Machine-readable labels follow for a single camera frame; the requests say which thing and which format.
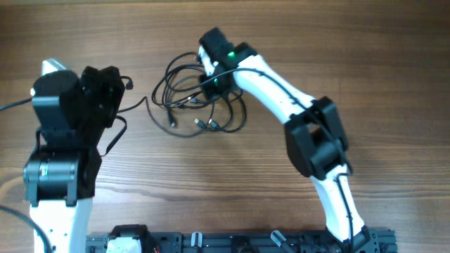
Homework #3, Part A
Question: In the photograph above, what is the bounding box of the thin black usb cable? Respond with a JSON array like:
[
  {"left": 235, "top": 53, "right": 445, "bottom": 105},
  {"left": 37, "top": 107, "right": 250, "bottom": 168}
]
[{"left": 151, "top": 51, "right": 248, "bottom": 134}]

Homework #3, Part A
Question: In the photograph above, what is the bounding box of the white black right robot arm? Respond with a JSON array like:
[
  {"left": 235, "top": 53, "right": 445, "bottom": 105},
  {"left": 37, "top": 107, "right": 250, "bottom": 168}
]
[{"left": 198, "top": 27, "right": 366, "bottom": 252}]

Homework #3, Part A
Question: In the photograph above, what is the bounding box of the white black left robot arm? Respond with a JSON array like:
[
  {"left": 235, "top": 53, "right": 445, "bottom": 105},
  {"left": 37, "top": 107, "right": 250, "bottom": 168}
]
[{"left": 23, "top": 66, "right": 125, "bottom": 252}]

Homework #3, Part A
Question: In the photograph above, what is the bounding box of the black left camera cable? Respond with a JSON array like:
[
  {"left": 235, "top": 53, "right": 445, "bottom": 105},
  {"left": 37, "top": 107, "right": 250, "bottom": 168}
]
[{"left": 0, "top": 96, "right": 53, "bottom": 253}]

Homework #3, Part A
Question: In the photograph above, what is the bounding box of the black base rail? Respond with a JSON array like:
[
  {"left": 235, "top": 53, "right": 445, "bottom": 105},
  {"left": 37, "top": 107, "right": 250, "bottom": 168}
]
[{"left": 85, "top": 225, "right": 399, "bottom": 253}]

